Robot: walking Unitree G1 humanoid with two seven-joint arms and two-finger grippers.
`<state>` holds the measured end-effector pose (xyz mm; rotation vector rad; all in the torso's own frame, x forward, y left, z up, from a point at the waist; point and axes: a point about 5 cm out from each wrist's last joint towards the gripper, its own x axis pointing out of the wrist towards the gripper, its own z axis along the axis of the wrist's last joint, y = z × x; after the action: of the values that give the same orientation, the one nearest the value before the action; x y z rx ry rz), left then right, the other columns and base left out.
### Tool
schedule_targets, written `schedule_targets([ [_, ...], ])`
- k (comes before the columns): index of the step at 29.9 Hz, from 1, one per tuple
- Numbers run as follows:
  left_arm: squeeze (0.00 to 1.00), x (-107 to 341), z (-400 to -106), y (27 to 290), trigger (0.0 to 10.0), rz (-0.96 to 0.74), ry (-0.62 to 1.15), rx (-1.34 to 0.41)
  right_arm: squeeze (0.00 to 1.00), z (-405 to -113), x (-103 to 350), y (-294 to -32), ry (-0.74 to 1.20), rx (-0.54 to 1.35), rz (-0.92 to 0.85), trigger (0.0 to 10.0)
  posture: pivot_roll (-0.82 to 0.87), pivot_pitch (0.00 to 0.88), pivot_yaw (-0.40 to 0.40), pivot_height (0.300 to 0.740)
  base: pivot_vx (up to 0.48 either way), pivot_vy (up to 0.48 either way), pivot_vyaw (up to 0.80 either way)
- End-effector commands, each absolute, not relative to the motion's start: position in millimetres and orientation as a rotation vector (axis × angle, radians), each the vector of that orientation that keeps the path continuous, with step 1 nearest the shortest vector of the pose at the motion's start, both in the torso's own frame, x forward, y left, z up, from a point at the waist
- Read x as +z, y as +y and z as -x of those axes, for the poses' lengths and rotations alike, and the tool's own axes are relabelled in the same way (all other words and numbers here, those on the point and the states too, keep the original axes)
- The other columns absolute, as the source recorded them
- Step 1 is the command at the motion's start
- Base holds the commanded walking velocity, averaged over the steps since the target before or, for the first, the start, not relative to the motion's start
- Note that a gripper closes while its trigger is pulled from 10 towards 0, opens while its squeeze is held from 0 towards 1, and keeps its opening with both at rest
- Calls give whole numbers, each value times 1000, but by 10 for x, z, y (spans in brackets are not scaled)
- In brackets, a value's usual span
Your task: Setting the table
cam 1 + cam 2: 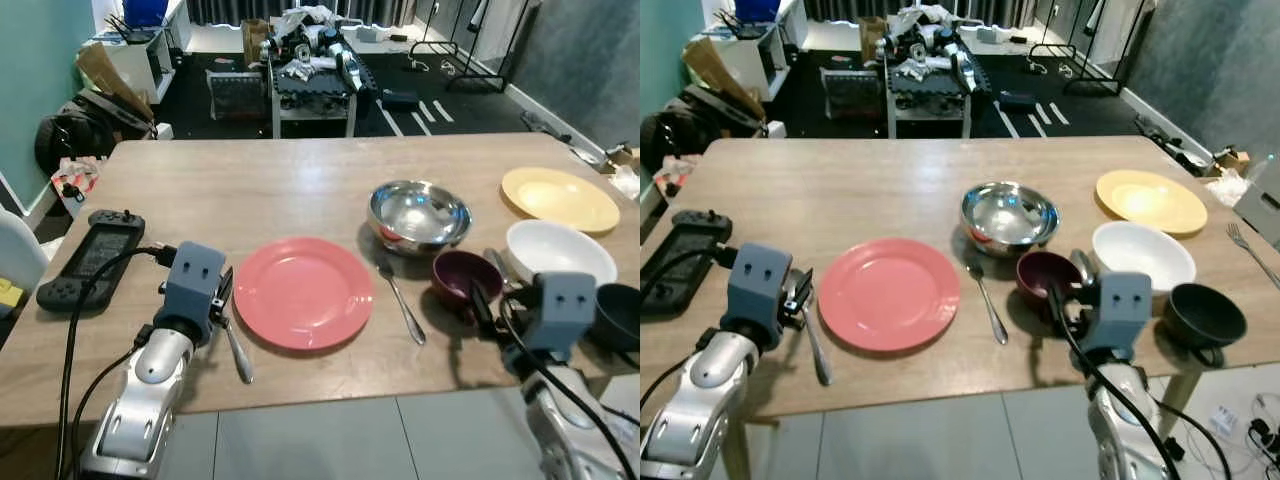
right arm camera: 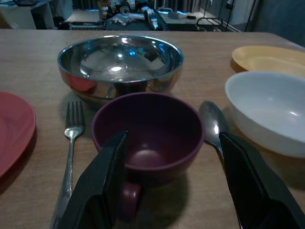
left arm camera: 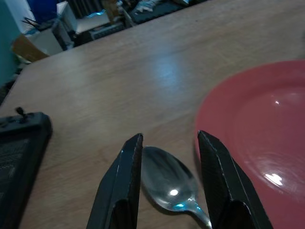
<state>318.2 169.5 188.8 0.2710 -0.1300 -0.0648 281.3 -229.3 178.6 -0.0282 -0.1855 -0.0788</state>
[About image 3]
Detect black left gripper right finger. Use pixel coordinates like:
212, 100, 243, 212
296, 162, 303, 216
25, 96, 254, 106
197, 130, 274, 229

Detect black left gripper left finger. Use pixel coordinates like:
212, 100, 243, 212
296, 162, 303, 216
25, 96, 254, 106
86, 133, 144, 229

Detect silver metal spoon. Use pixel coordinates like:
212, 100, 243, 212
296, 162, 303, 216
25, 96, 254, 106
141, 146, 213, 229

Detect red round plate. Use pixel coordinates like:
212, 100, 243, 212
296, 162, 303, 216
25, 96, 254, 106
194, 60, 305, 229

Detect black handheld controller device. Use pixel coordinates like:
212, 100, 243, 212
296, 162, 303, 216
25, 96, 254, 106
0, 106, 53, 229

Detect white low table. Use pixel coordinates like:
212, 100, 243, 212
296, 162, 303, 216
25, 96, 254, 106
75, 11, 112, 34

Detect brown cardboard box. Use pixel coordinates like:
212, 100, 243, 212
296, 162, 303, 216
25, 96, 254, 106
11, 33, 50, 63

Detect white storage cabinet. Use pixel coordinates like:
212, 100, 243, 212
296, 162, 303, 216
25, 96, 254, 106
23, 1, 78, 57

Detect dark cluttered couch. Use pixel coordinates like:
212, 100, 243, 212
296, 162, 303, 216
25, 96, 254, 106
128, 0, 208, 24

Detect black wifi router with antennas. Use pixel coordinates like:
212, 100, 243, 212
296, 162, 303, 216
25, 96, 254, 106
21, 16, 52, 32

